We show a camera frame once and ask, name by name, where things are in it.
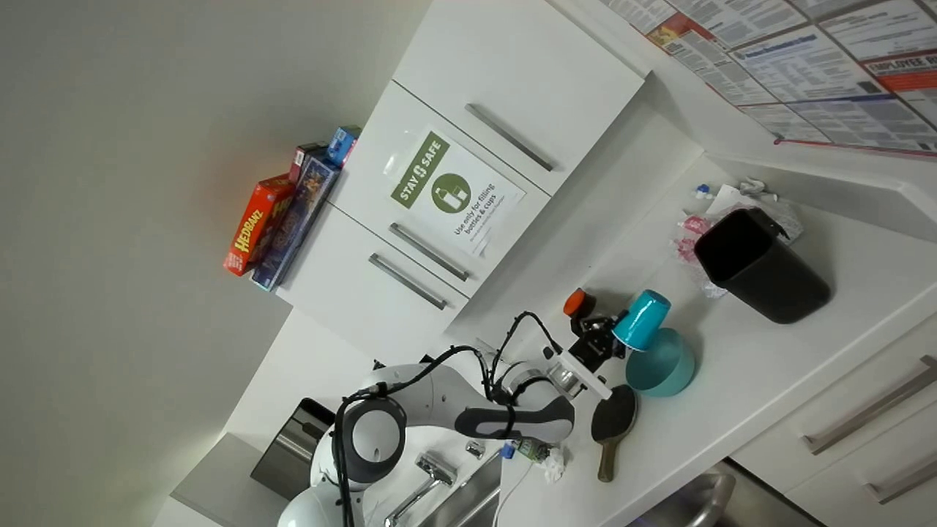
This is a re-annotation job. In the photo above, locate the black small bin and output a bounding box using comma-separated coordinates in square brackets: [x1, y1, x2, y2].
[694, 208, 833, 324]

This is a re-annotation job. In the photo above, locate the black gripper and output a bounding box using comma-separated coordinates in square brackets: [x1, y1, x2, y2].
[569, 315, 623, 372]

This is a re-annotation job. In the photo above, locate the white upper cabinet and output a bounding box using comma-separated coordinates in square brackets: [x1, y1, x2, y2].
[285, 0, 641, 343]

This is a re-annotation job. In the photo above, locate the blue plastic cup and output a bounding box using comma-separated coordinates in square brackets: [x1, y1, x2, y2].
[612, 290, 672, 351]

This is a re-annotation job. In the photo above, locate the drawer handle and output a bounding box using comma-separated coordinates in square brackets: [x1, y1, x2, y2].
[869, 454, 937, 502]
[802, 353, 937, 454]

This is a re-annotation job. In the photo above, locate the black wooden ping pong paddle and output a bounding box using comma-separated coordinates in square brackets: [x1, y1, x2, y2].
[593, 387, 638, 483]

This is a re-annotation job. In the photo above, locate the wall information poster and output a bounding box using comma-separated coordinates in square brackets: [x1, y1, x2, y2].
[601, 0, 937, 154]

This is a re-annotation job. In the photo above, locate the teal bowl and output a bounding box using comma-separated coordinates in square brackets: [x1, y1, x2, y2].
[628, 328, 697, 397]

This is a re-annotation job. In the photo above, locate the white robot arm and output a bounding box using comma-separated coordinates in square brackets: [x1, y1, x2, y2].
[276, 310, 612, 527]

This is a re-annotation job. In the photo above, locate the middle drawer handle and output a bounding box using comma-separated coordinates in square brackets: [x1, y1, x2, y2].
[869, 454, 937, 502]

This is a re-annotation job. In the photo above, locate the green stay safe sign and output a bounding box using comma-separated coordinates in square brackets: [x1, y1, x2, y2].
[391, 130, 525, 253]

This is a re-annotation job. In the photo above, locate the upper drawer handle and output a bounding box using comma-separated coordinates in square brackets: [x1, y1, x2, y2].
[802, 353, 937, 454]

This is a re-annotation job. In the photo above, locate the orange cracker box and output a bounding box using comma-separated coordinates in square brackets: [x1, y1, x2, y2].
[224, 171, 292, 275]

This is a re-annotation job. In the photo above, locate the blue box on cabinet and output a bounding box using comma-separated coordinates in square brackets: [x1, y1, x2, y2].
[253, 125, 358, 290]

